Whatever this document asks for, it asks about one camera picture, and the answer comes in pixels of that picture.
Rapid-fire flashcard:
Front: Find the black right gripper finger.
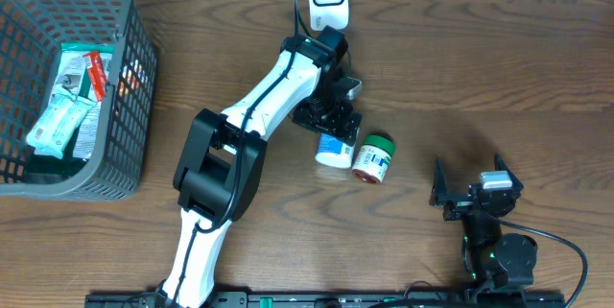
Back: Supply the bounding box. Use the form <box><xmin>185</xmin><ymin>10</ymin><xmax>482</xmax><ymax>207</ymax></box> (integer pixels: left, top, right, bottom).
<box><xmin>429</xmin><ymin>159</ymin><xmax>451</xmax><ymax>206</ymax></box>
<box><xmin>494</xmin><ymin>154</ymin><xmax>524</xmax><ymax>191</ymax></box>

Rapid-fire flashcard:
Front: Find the white blue label jar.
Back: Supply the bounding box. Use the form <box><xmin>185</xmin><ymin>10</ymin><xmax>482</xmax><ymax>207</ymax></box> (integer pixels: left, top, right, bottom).
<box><xmin>315</xmin><ymin>133</ymin><xmax>355</xmax><ymax>169</ymax></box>

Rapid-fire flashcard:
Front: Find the green lid jar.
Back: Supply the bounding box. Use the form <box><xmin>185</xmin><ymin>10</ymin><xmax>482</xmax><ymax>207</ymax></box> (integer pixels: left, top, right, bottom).
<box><xmin>352</xmin><ymin>134</ymin><xmax>396</xmax><ymax>184</ymax></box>

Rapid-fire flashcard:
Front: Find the red snack bar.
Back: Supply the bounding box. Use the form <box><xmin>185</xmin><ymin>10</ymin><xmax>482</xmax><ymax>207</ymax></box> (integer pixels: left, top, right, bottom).
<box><xmin>83</xmin><ymin>51</ymin><xmax>106</xmax><ymax>102</ymax></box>

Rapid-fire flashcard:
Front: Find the mint green wipes pack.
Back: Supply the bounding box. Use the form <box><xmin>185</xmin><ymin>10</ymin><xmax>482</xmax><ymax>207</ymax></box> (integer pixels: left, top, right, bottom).
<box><xmin>26</xmin><ymin>87</ymin><xmax>96</xmax><ymax>159</ymax></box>

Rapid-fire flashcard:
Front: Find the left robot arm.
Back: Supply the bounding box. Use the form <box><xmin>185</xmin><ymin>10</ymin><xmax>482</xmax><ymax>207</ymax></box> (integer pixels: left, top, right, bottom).
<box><xmin>154</xmin><ymin>26</ymin><xmax>362</xmax><ymax>307</ymax></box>

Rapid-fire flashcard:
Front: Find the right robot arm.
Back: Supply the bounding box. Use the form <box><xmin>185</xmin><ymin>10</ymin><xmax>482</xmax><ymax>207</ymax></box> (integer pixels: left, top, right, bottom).
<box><xmin>429</xmin><ymin>155</ymin><xmax>537</xmax><ymax>290</ymax></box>

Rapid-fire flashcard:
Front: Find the green white 3M package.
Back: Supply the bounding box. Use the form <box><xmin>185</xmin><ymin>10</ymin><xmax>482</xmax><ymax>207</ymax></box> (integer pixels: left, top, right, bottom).
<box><xmin>52</xmin><ymin>42</ymin><xmax>114</xmax><ymax>160</ymax></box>

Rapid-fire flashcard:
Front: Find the grey plastic mesh basket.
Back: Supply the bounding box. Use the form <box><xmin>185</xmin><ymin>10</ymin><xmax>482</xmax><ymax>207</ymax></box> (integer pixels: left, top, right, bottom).
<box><xmin>1</xmin><ymin>0</ymin><xmax>157</xmax><ymax>201</ymax></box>

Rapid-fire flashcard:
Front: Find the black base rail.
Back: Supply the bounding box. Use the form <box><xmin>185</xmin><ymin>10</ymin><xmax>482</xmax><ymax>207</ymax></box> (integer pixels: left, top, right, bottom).
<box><xmin>84</xmin><ymin>289</ymin><xmax>567</xmax><ymax>308</ymax></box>

